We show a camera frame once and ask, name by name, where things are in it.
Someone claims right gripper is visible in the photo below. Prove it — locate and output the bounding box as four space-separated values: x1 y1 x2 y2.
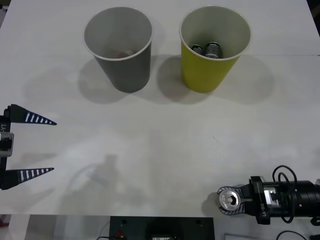
216 175 273 226

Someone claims silver drink can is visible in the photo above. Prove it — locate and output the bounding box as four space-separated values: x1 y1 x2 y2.
218 188 242 211

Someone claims yellow-green plastic waste bin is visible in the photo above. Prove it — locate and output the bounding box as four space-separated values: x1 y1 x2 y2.
178 5 252 94

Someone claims black floor cable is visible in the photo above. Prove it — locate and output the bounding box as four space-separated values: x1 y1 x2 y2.
275 229 309 240

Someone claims black drink can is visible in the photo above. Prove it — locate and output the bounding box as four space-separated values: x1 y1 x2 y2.
204 41 224 60
190 44 204 56

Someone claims grey plastic waste bin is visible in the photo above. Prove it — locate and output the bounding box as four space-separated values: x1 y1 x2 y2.
83 6 154 94

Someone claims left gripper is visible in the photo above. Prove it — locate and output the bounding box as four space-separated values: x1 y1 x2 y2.
0 103 58 191

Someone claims black robot torso base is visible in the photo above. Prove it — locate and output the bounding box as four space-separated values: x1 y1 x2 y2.
109 216 215 240

